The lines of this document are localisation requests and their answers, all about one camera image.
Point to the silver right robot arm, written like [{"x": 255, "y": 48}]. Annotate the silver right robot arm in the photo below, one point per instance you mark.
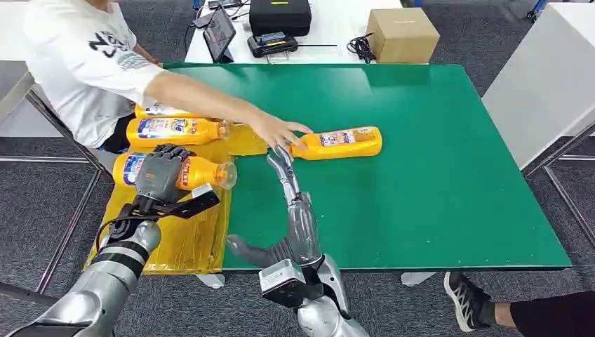
[{"x": 325, "y": 321}]

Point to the steel table frame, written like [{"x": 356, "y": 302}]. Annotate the steel table frame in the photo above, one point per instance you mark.
[{"x": 69, "y": 135}]

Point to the black carrying case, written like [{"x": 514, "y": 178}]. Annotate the black carrying case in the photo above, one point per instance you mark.
[{"x": 279, "y": 18}]

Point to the orange drink bottle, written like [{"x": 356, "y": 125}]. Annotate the orange drink bottle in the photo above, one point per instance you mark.
[
  {"x": 204, "y": 172},
  {"x": 162, "y": 111},
  {"x": 186, "y": 135},
  {"x": 344, "y": 149}
]

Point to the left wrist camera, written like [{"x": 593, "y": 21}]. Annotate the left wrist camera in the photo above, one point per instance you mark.
[{"x": 190, "y": 204}]

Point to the dark tablet on stand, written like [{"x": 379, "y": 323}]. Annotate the dark tablet on stand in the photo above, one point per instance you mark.
[{"x": 218, "y": 32}]

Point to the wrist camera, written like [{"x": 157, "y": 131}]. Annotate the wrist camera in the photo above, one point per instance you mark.
[
  {"x": 190, "y": 204},
  {"x": 281, "y": 279}
]

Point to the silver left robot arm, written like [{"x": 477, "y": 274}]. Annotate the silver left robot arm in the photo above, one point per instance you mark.
[{"x": 116, "y": 270}]

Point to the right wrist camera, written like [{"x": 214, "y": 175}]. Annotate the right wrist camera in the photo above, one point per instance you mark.
[{"x": 281, "y": 279}]

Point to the brown cardboard box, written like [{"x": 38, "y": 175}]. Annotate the brown cardboard box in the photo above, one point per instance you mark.
[{"x": 400, "y": 37}]

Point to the person's right hand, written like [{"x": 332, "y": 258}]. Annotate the person's right hand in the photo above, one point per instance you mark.
[{"x": 274, "y": 130}]

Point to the white table foot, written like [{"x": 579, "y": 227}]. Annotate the white table foot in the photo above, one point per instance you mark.
[
  {"x": 418, "y": 279},
  {"x": 211, "y": 281}
]

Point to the person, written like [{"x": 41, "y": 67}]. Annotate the person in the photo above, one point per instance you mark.
[
  {"x": 469, "y": 302},
  {"x": 79, "y": 69}
]

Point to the green table mat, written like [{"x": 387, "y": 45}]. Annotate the green table mat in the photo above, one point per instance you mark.
[{"x": 418, "y": 186}]

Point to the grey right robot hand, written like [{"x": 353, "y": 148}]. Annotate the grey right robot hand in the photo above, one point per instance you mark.
[{"x": 302, "y": 228}]

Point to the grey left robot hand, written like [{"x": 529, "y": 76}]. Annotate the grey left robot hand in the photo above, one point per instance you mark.
[{"x": 160, "y": 176}]

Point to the yellow plastic sheet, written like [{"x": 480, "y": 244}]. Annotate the yellow plastic sheet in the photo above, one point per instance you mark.
[{"x": 186, "y": 242}]

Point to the black device with yellow label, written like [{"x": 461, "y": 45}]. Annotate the black device with yellow label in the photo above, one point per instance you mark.
[{"x": 274, "y": 46}]

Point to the white side table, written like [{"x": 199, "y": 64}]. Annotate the white side table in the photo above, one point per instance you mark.
[{"x": 539, "y": 79}]

